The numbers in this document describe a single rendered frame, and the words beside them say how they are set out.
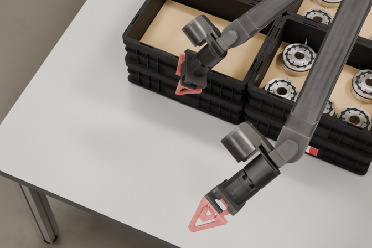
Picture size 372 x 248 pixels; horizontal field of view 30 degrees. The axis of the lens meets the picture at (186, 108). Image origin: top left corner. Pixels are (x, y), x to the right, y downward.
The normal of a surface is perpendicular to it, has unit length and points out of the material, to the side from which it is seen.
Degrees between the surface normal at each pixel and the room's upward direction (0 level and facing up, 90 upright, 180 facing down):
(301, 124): 39
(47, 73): 0
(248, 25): 49
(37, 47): 0
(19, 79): 0
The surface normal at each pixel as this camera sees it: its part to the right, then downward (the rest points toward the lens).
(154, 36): 0.00, -0.54
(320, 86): -0.20, 0.07
